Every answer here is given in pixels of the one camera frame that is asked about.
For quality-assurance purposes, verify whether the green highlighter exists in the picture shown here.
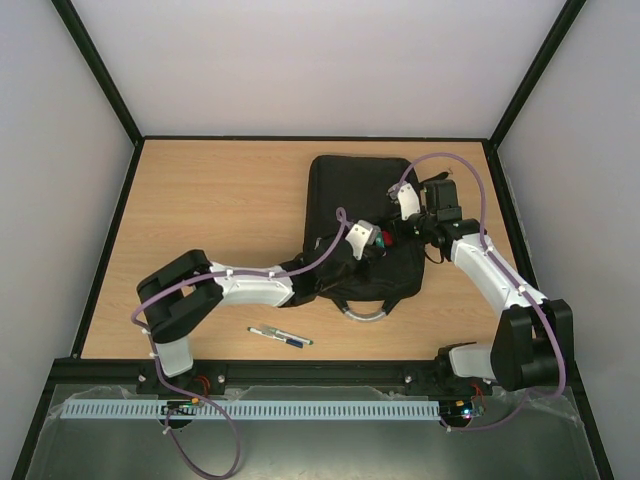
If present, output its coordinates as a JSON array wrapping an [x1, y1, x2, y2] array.
[[375, 235, 387, 248]]

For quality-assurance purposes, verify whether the black student bag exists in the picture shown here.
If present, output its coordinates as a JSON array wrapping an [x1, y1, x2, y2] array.
[[303, 155, 426, 323]]

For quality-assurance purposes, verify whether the blue whiteboard marker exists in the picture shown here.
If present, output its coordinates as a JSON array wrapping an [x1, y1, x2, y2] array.
[[247, 327, 304, 349]]

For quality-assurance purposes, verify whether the pink highlighter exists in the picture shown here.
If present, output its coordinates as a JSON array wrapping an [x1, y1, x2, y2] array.
[[381, 231, 396, 248]]

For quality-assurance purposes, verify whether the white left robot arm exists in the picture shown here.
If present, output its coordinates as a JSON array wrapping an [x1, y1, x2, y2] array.
[[136, 244, 383, 378]]

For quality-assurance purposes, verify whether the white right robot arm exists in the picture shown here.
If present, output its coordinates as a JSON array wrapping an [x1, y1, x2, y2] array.
[[388, 179, 573, 392]]

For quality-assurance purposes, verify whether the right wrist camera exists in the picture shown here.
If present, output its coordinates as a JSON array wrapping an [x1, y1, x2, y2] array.
[[387, 182, 421, 221]]

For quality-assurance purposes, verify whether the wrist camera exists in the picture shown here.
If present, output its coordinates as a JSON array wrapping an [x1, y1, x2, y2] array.
[[387, 182, 421, 221], [345, 220, 385, 260]]

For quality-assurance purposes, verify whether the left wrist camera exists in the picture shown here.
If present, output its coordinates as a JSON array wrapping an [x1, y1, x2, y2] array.
[[345, 220, 385, 260]]

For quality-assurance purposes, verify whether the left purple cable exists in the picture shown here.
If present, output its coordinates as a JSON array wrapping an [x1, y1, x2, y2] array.
[[129, 206, 351, 479]]

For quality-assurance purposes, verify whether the purple cable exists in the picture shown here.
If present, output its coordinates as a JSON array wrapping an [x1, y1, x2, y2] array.
[[129, 206, 351, 479], [387, 152, 567, 434]]

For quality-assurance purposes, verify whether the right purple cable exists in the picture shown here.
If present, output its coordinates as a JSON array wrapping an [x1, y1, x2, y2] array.
[[387, 152, 567, 434]]

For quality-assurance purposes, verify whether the grey slotted cable duct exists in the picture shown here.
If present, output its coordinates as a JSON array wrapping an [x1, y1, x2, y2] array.
[[60, 399, 440, 421]]

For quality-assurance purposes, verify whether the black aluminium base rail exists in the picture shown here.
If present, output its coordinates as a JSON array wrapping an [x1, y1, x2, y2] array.
[[49, 357, 581, 396]]

